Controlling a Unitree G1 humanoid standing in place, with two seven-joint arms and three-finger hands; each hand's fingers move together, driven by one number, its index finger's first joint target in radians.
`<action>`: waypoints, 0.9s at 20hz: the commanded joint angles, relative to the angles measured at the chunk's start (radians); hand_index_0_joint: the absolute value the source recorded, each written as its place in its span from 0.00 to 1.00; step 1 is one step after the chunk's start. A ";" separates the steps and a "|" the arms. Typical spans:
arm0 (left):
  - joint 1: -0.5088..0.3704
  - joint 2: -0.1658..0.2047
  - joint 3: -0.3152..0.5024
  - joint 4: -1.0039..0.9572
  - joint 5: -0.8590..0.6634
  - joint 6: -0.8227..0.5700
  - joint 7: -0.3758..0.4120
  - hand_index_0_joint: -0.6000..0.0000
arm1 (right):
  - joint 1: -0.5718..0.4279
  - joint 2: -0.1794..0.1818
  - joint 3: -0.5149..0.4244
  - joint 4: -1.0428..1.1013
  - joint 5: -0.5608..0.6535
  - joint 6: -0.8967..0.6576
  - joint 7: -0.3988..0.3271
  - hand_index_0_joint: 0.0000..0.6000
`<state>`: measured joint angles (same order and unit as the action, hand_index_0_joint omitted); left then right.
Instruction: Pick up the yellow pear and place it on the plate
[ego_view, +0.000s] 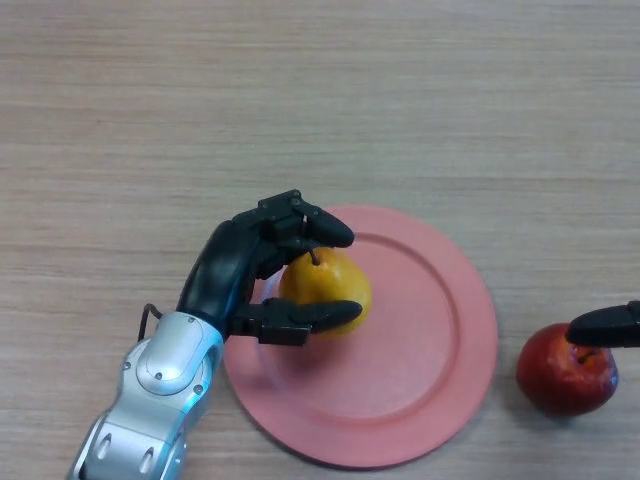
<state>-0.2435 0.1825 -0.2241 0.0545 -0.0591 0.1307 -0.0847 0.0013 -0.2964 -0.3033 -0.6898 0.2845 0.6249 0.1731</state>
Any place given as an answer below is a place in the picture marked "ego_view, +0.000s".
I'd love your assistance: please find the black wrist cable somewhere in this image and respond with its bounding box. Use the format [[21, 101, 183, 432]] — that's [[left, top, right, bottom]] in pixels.
[[139, 302, 164, 342]]

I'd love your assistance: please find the red apple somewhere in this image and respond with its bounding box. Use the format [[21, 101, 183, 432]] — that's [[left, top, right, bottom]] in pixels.
[[515, 322, 620, 417]]

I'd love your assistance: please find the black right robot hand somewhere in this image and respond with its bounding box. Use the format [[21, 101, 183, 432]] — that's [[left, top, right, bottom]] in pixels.
[[566, 300, 640, 350]]

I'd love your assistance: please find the yellow pear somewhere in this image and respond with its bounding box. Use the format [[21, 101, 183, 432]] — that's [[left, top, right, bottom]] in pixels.
[[277, 247, 374, 340]]

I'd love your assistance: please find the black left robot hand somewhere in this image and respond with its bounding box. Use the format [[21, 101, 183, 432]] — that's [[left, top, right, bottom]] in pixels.
[[175, 188, 364, 347]]

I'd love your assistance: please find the pink round plate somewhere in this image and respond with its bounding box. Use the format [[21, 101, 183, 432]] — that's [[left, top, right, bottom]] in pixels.
[[222, 204, 499, 470]]

